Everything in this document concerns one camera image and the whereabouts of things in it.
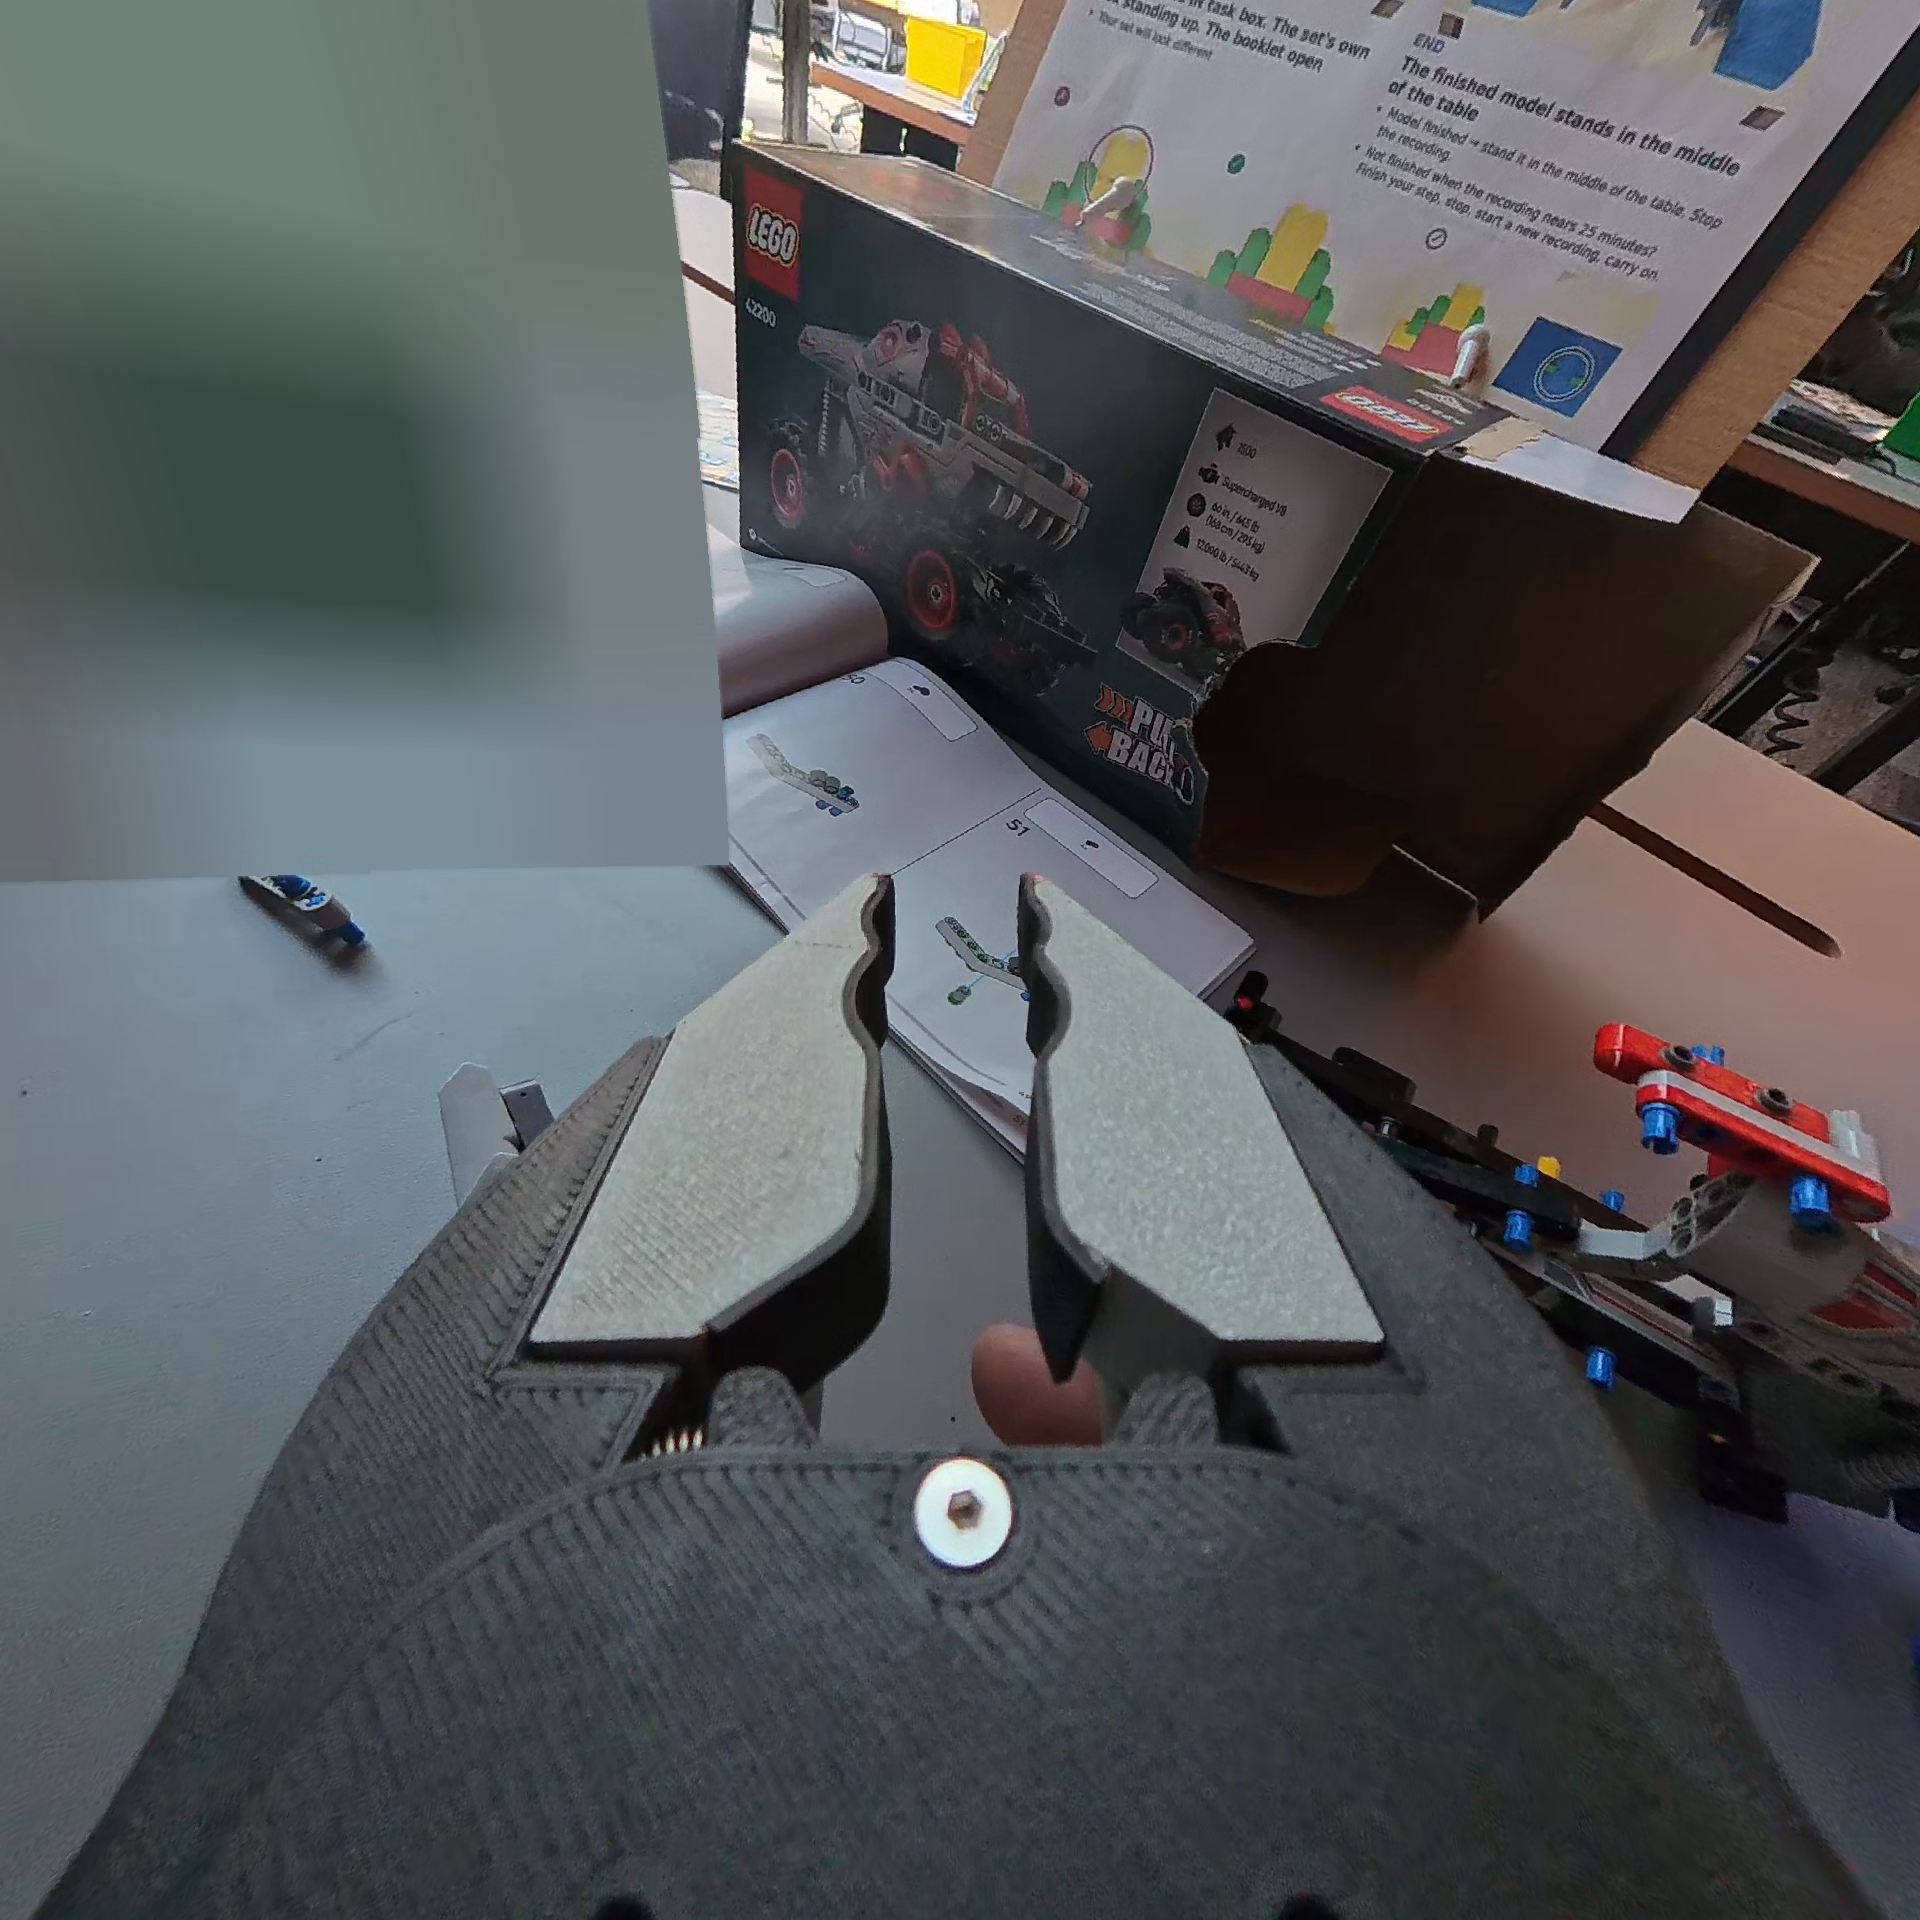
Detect instruction poster board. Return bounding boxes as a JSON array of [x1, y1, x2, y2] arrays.
[[960, 0, 1920, 493]]

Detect wooden workbench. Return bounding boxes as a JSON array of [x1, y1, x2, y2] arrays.
[[1703, 381, 1920, 818]]

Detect partly built lego truck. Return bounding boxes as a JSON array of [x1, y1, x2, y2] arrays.
[[1228, 971, 1920, 1536]]

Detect person's right hand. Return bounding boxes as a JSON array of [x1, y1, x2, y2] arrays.
[[968, 1324, 1115, 1451]]

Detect lego instruction booklet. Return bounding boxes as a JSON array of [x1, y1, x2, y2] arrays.
[[717, 563, 1259, 1163]]

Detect long wooden table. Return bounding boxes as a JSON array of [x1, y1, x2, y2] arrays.
[[807, 58, 984, 155]]

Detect black lego set box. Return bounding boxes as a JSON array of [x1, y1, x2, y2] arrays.
[[726, 142, 1820, 922]]

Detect light grey lego piece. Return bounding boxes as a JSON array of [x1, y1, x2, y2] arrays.
[[436, 1061, 557, 1212]]

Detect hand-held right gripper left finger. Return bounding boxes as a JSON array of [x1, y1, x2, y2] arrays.
[[526, 874, 897, 1392]]

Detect yellow plastic bin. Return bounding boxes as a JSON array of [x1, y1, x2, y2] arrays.
[[895, 12, 995, 95]]

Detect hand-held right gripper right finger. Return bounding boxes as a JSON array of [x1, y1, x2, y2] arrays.
[[1014, 874, 1384, 1415]]

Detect small grey blue lego piece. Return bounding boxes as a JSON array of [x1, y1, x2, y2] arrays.
[[238, 870, 369, 952]]

